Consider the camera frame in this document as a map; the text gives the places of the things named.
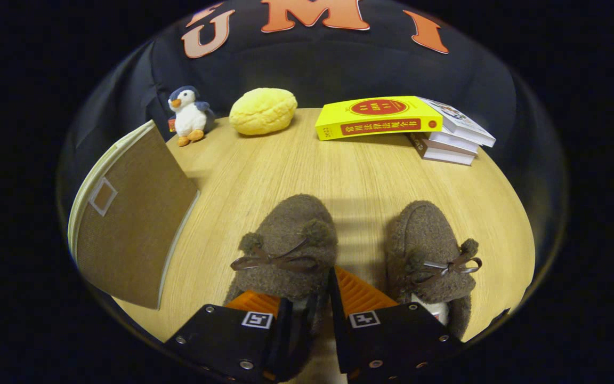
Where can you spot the brown-cover book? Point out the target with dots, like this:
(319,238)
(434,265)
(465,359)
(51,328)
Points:
(443,154)

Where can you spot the yellow book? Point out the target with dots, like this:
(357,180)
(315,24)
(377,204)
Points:
(376,114)

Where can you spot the brown fuzzy slipper shoe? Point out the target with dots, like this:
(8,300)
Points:
(285,229)
(424,240)

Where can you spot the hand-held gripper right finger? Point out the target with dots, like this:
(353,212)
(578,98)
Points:
(387,341)

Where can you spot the yellow bun-shaped plush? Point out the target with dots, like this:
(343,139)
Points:
(263,111)

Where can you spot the penguin plush toy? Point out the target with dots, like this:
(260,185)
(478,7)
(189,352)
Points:
(190,120)

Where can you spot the white illustrated book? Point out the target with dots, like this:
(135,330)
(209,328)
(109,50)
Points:
(464,125)

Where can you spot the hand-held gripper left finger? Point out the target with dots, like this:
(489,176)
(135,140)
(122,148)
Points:
(227,341)

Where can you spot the brown fabric storage box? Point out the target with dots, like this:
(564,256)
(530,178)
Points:
(131,224)

